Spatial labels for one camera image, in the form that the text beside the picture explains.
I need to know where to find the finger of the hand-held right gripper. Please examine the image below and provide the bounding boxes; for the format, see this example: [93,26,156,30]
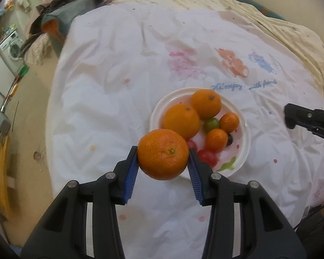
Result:
[284,103,324,141]

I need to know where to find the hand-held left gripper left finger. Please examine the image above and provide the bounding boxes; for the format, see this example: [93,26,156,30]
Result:
[21,146,140,259]

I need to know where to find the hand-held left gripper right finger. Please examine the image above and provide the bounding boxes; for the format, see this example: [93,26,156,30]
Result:
[188,148,307,259]

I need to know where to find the medium tangerine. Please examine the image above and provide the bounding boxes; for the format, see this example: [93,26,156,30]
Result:
[137,129,190,181]

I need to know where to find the small tangerine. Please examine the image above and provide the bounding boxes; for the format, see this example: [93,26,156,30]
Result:
[219,112,240,134]
[206,128,229,152]

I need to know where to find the pink strawberry-print plate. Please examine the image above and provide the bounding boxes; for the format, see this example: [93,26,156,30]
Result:
[149,87,251,180]

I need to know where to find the green grape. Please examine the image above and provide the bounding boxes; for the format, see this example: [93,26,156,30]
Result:
[203,118,220,133]

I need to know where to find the large orange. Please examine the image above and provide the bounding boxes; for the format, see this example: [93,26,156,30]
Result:
[162,104,201,141]
[191,89,222,120]

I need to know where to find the cream patterned bedsheet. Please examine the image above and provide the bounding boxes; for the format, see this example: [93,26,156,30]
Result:
[109,0,324,110]

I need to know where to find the white animal-print blanket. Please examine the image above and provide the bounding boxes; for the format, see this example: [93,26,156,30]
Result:
[45,0,324,259]

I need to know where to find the teal mattress edge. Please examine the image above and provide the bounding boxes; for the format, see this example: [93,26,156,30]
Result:
[236,0,287,21]

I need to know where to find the beige lace cloth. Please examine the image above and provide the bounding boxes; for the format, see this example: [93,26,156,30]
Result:
[24,33,52,66]

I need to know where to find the white washing machine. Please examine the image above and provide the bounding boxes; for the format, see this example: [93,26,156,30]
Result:
[0,29,25,63]

